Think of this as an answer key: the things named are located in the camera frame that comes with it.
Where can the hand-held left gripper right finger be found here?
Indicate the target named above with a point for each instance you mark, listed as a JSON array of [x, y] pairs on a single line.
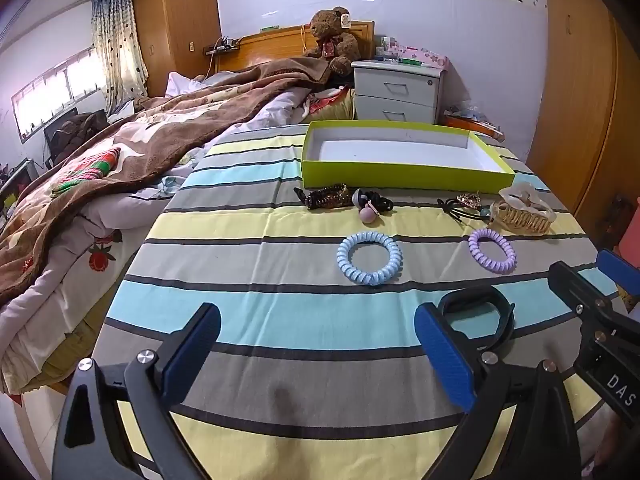
[[445, 360]]

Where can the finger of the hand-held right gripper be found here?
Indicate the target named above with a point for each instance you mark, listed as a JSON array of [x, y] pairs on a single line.
[[614, 266], [575, 287]]

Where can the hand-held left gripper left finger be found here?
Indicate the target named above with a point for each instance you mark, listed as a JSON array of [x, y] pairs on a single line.
[[192, 355]]

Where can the black smart band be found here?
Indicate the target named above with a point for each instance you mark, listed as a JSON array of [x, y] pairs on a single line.
[[505, 310]]

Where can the beige hair claw clip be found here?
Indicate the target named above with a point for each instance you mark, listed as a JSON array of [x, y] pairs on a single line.
[[520, 217]]

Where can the green cardboard box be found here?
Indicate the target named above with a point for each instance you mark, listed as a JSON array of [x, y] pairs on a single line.
[[400, 150]]

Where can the person's right hand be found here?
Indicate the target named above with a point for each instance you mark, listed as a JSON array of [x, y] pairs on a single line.
[[615, 442]]

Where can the pink plastic stool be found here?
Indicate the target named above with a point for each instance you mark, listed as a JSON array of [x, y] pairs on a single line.
[[631, 247]]

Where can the wooden wardrobe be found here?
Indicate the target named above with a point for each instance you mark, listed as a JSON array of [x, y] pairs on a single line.
[[160, 25], [580, 110]]

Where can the orange basket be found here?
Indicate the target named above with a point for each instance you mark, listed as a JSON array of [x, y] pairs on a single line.
[[465, 122]]

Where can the brown blanket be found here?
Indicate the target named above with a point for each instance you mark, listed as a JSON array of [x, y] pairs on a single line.
[[175, 125]]

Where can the cluttered side desk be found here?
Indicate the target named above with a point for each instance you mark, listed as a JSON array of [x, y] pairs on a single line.
[[20, 180]]

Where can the dark cloth pile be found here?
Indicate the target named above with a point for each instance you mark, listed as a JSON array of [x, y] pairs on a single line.
[[80, 127]]

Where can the white nightstand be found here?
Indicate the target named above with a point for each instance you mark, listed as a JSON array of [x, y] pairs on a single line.
[[395, 85]]

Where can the pink floral box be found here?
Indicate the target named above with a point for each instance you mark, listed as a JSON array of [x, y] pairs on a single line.
[[425, 56]]

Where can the red white garment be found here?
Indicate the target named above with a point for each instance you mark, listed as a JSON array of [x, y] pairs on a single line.
[[320, 102]]

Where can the window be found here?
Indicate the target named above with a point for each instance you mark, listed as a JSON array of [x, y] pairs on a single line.
[[50, 95]]

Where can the power strip with chargers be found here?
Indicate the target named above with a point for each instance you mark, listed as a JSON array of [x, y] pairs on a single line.
[[222, 46]]

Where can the dotted curtain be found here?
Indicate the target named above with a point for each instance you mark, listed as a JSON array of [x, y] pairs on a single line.
[[117, 50]]

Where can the wooden headboard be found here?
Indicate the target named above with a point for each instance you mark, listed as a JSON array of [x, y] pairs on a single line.
[[270, 47]]

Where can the brown teddy bear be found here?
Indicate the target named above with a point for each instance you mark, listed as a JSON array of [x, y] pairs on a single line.
[[330, 35]]

